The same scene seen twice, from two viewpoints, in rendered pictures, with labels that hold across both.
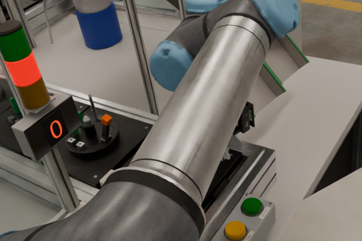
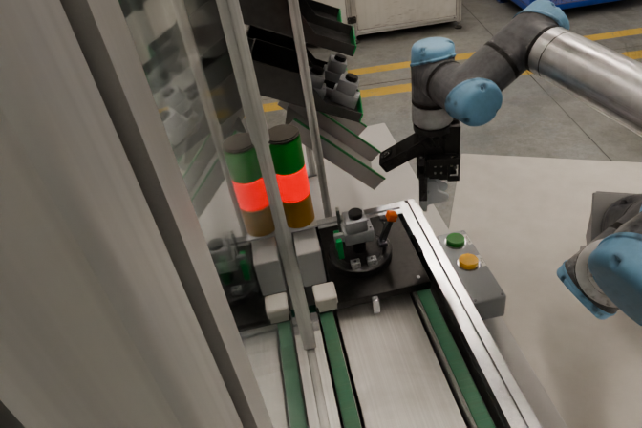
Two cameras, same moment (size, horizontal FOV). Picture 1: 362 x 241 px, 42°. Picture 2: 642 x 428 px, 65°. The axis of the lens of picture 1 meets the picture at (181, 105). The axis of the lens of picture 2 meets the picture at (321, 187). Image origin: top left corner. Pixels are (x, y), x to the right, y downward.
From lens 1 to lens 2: 0.73 m
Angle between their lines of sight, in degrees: 37
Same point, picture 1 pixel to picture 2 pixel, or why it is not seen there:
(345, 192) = (467, 208)
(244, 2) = (539, 20)
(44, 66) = not seen: hidden behind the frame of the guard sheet
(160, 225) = not seen: outside the picture
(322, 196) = (458, 219)
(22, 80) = (304, 191)
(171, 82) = (483, 115)
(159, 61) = (477, 96)
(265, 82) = (357, 152)
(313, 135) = (398, 185)
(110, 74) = not seen: hidden behind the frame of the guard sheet
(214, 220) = (443, 267)
